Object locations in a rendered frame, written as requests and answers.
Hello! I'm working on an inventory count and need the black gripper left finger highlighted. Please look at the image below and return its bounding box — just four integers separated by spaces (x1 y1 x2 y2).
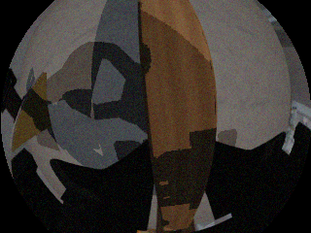
50 140 155 232

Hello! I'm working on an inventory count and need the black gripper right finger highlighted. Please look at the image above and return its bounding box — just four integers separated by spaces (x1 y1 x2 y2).
205 132 287 220

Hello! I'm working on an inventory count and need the wooden rail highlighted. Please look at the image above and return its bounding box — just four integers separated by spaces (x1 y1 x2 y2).
137 0 218 232

